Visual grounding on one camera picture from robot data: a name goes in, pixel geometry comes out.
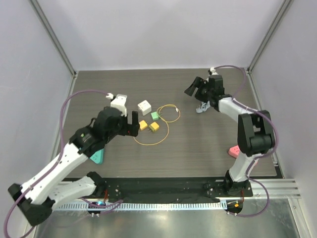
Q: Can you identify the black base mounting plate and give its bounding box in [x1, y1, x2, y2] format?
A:
[103, 177, 253, 199]

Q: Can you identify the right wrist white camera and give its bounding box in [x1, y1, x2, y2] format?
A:
[208, 67, 218, 75]

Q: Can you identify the yellow connector block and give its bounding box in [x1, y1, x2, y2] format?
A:
[139, 120, 148, 131]

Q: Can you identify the slotted cable duct strip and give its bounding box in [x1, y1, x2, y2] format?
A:
[56, 200, 227, 212]

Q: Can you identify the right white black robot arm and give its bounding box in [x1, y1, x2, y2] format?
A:
[184, 74, 276, 196]

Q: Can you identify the aluminium frame rail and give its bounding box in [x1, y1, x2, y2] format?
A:
[247, 179, 302, 199]

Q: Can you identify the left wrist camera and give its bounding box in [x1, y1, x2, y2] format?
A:
[106, 93, 127, 117]

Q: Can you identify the green cube plug adapter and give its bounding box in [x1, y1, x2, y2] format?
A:
[151, 112, 162, 121]

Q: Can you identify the yellow thin cable loop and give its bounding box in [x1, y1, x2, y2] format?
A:
[133, 104, 181, 146]

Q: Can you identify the white cube plug adapter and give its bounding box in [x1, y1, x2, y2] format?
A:
[137, 100, 152, 116]

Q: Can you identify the teal triangular power socket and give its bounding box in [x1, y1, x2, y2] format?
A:
[90, 149, 104, 165]

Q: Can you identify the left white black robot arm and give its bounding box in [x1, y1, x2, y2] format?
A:
[8, 107, 140, 227]

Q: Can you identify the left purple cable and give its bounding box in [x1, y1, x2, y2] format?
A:
[4, 89, 124, 238]

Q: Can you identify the light blue cable holder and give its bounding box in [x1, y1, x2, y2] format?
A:
[196, 101, 211, 114]

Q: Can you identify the pink triangular power socket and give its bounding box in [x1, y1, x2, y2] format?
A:
[228, 145, 240, 159]

